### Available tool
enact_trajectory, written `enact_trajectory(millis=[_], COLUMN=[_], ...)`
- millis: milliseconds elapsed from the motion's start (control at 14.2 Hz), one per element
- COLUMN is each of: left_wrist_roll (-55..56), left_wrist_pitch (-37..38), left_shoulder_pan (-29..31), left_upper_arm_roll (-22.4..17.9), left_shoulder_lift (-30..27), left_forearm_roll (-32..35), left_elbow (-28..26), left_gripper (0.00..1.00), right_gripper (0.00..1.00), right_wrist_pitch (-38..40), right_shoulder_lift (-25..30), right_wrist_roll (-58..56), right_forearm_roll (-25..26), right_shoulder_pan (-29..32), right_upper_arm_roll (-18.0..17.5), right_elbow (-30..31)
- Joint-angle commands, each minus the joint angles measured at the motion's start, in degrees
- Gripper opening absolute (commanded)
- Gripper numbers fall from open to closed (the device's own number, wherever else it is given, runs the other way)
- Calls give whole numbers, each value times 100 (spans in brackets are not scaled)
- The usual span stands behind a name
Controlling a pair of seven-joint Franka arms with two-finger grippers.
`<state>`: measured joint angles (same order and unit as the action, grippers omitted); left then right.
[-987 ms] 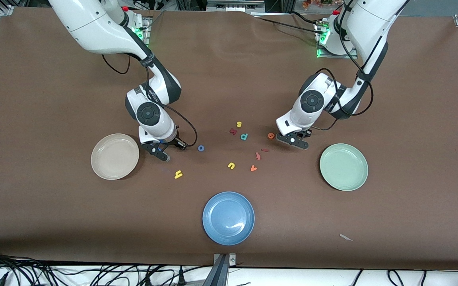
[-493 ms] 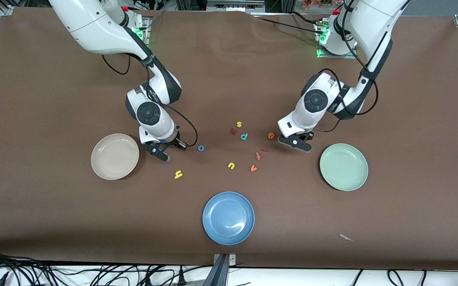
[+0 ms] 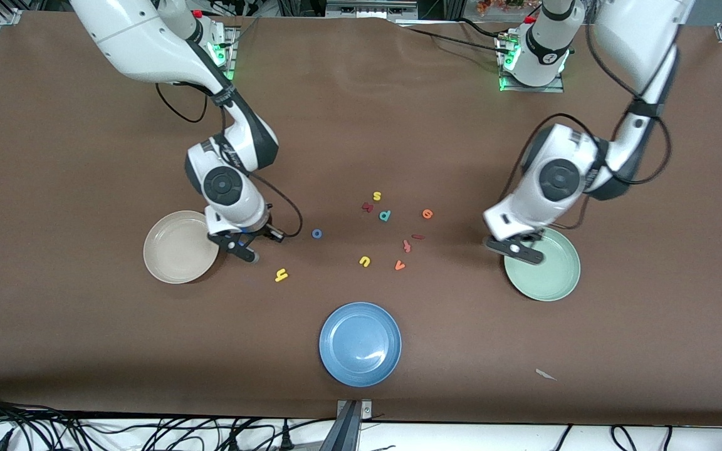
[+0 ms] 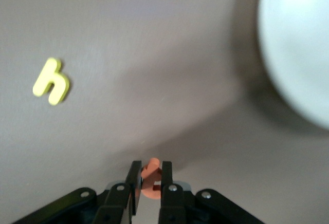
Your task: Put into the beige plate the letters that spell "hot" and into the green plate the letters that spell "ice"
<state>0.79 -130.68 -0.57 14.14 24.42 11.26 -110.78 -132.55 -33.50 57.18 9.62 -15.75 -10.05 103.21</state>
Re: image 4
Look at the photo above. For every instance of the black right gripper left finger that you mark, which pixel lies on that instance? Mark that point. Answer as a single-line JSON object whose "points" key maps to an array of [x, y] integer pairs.
{"points": [[115, 203]]}

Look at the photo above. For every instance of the orange foam letter t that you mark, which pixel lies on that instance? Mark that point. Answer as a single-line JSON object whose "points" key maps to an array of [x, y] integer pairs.
{"points": [[150, 180]]}

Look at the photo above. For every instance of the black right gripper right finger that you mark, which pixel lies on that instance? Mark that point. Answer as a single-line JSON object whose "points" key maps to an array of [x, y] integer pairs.
{"points": [[177, 203]]}

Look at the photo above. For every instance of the brown table cover sheet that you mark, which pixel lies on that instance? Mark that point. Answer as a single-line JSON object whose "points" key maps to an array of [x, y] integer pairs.
{"points": [[154, 54]]}

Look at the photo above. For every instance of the yellow foam letter h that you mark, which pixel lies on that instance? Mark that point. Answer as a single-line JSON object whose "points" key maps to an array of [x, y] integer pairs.
{"points": [[50, 80]]}

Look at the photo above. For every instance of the beige brown plate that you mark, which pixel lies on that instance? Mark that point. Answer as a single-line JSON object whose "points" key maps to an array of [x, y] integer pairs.
{"points": [[300, 49]]}

